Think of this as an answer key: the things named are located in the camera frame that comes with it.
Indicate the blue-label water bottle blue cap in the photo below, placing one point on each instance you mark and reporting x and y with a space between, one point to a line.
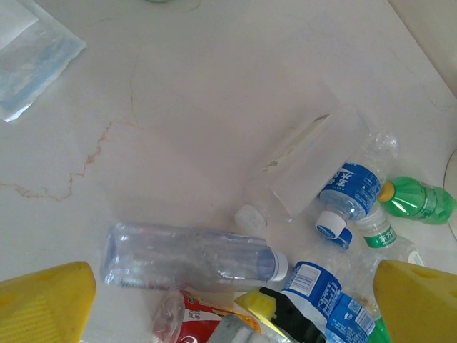
314 282

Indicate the white ribbed waste bin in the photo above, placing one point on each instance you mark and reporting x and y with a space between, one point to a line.
454 171

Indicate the clear bottle white cap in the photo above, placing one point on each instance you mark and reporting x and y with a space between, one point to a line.
171 257

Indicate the clear bottle red cap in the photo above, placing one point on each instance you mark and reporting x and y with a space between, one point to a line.
193 321

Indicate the large clear square plastic bottle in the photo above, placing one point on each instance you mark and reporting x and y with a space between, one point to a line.
310 168

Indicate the clear bottle flower label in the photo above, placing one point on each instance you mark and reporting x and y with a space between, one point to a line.
380 236

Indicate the face mask plastic packet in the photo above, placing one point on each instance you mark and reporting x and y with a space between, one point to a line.
32 64

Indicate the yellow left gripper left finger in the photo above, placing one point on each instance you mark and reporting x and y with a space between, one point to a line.
43 307

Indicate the small crushed blue-label bottle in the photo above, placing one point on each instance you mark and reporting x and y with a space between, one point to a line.
353 186

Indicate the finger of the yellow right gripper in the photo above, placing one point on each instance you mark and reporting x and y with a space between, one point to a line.
298 319
257 303

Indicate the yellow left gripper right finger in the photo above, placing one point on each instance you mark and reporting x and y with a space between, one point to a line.
417 307

